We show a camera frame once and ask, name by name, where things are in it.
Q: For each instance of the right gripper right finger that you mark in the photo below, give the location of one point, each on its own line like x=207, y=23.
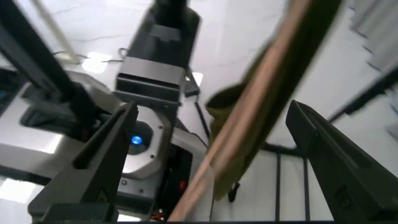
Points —
x=348, y=174

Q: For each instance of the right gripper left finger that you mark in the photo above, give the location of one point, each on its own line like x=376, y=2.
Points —
x=93, y=174

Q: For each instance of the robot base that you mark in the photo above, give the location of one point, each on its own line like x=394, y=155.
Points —
x=149, y=74

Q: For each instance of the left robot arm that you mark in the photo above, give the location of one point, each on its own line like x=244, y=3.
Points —
x=34, y=53

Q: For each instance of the black clothes rack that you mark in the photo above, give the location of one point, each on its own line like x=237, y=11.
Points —
x=277, y=186

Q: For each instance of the pink clothes hanger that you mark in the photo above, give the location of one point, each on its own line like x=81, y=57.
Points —
x=248, y=109

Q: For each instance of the olive green garment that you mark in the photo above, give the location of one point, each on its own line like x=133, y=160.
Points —
x=224, y=105

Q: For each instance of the white curtain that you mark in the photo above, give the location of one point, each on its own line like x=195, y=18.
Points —
x=379, y=28

